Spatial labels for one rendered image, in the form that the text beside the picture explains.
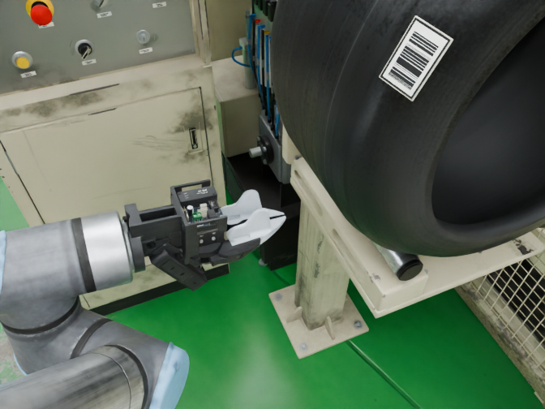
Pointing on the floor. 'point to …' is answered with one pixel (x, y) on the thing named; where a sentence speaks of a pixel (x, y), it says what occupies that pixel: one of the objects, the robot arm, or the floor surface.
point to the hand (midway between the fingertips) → (275, 221)
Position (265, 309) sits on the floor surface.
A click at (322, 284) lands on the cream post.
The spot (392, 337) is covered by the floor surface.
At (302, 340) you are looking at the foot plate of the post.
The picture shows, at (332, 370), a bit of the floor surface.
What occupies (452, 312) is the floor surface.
